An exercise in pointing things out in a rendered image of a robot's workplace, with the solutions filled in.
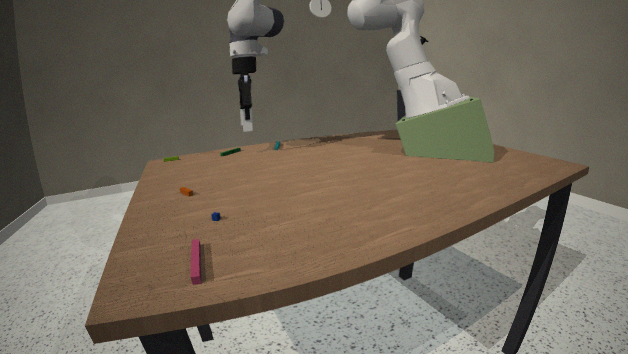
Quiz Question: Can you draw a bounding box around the orange rod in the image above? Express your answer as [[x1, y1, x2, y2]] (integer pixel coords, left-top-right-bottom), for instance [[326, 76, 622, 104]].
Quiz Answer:
[[180, 187, 193, 196]]

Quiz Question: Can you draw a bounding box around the pink rod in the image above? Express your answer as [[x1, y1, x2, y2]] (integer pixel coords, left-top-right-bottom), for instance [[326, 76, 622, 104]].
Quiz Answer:
[[191, 239, 202, 285]]

